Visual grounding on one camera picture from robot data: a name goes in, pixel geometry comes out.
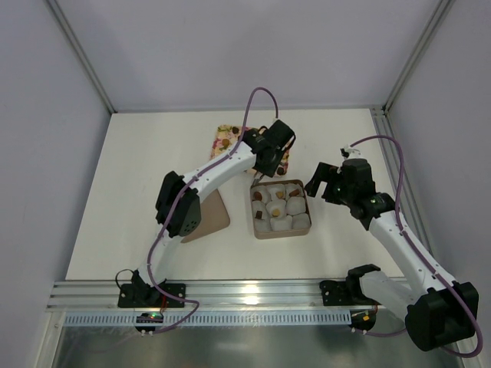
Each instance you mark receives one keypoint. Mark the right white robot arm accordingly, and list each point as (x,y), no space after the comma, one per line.
(436,309)

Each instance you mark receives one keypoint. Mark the aluminium rail frame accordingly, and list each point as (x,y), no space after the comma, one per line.
(217,294)

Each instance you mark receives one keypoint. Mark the tan square tin lid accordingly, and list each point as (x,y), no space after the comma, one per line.
(214,217)

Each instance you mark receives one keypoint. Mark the floral pattern tray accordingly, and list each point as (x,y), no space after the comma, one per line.
(226,137)

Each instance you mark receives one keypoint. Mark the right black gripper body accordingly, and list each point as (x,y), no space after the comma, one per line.
(330,184)

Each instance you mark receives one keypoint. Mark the tan square tin box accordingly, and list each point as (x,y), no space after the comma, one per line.
(295,218)

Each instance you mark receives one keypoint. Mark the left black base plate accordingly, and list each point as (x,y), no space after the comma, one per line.
(132,296)

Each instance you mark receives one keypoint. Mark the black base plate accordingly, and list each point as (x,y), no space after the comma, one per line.
(343,293)
(132,296)

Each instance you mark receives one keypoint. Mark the slotted grey cable duct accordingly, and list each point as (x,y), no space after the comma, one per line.
(207,318)

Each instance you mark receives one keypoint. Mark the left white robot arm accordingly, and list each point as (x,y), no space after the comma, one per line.
(179,201)

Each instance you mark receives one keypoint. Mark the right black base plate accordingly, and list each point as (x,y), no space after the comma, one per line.
(343,293)

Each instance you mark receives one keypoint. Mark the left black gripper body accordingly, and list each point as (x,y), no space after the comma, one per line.
(277,162)

